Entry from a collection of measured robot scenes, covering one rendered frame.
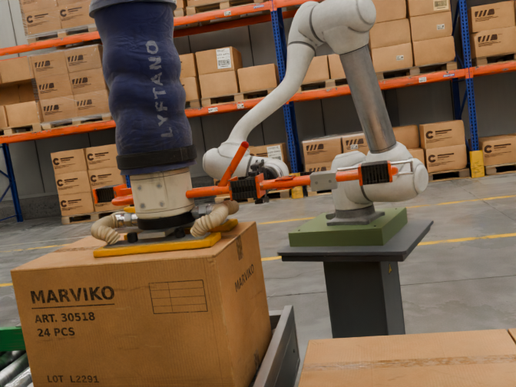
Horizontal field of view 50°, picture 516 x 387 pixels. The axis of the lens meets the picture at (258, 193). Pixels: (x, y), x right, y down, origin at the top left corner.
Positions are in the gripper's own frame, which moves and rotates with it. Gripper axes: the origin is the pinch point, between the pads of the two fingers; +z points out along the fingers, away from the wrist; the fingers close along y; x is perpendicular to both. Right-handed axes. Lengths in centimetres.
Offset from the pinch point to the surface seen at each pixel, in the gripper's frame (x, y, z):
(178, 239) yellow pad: 19.8, 10.7, 11.5
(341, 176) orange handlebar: -24.4, -0.5, 3.7
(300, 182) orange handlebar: -13.6, -0.1, 3.6
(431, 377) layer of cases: -42, 53, 8
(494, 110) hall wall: -246, 2, -853
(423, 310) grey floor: -54, 104, -184
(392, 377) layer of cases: -32, 53, 8
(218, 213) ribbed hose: 8.5, 5.1, 9.3
